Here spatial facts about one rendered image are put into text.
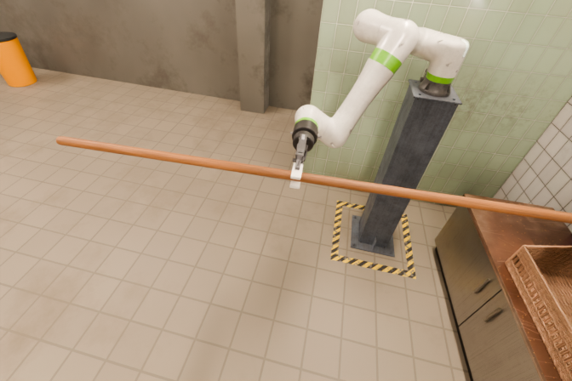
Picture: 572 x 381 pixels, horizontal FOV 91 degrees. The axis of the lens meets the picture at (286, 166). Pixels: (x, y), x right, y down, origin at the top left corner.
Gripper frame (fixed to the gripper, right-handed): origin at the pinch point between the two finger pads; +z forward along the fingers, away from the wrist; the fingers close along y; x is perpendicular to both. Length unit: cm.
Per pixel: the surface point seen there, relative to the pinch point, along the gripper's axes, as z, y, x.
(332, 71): -125, 15, -9
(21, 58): -235, 86, 377
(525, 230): -52, 62, -126
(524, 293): -11, 59, -105
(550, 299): -4, 49, -105
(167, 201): -76, 119, 109
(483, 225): -50, 62, -103
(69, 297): 8, 118, 128
